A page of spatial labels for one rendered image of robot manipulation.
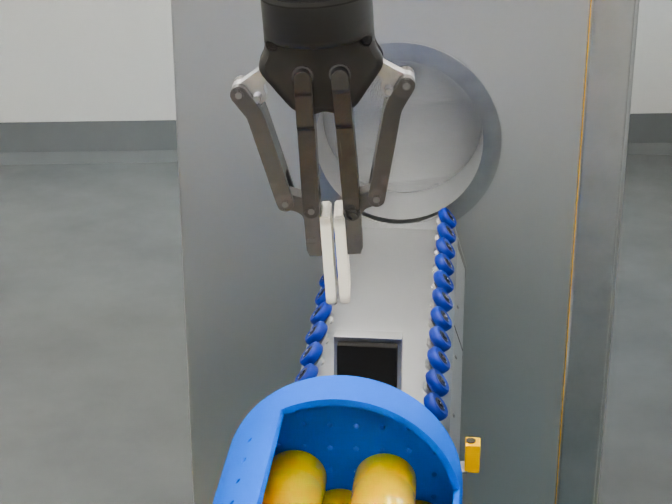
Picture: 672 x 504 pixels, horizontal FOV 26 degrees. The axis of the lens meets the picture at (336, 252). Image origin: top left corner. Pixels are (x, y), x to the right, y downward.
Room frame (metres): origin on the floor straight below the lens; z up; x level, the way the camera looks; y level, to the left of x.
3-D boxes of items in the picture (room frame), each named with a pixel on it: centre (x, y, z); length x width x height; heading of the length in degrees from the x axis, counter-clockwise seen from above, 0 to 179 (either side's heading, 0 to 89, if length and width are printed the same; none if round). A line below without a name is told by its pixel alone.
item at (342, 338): (1.90, -0.05, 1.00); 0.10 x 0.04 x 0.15; 85
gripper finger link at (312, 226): (0.97, 0.03, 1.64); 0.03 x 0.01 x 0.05; 88
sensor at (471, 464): (1.84, -0.17, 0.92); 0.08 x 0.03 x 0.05; 85
